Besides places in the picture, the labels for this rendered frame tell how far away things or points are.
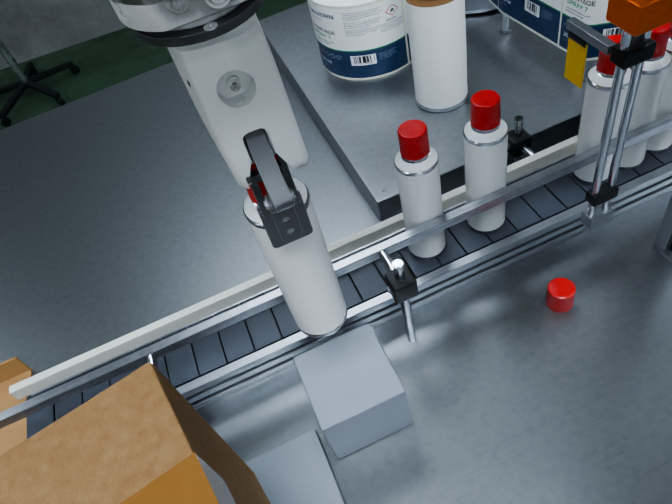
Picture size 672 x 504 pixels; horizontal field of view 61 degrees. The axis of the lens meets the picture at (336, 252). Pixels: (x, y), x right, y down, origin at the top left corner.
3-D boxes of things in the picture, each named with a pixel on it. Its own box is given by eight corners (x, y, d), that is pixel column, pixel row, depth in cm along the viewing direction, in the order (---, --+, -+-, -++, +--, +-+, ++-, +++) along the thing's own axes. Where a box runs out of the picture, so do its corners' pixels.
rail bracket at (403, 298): (403, 302, 79) (387, 224, 67) (427, 343, 75) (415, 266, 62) (382, 312, 79) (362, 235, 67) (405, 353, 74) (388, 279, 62)
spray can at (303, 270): (336, 284, 57) (280, 121, 42) (356, 323, 54) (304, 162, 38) (288, 306, 57) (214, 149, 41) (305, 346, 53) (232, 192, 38)
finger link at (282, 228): (303, 188, 35) (325, 255, 41) (287, 159, 38) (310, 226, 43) (256, 209, 35) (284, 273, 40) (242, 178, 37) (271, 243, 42)
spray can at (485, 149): (492, 201, 81) (493, 78, 66) (512, 224, 78) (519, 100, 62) (459, 215, 81) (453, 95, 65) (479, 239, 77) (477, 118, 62)
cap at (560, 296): (577, 309, 73) (581, 294, 71) (551, 315, 73) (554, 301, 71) (566, 288, 76) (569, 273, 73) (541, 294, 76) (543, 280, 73)
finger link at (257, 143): (288, 182, 31) (299, 220, 36) (238, 74, 33) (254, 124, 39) (268, 191, 31) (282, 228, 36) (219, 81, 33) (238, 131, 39)
